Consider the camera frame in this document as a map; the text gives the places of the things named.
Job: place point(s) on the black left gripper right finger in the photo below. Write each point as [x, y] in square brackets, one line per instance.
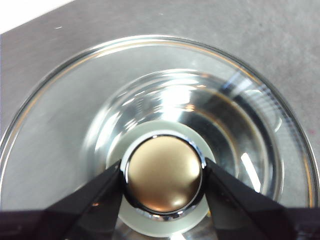
[245, 212]

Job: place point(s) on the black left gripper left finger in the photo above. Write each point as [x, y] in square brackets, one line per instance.
[82, 217]

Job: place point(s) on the glass lid with green knob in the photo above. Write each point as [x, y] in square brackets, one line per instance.
[162, 175]

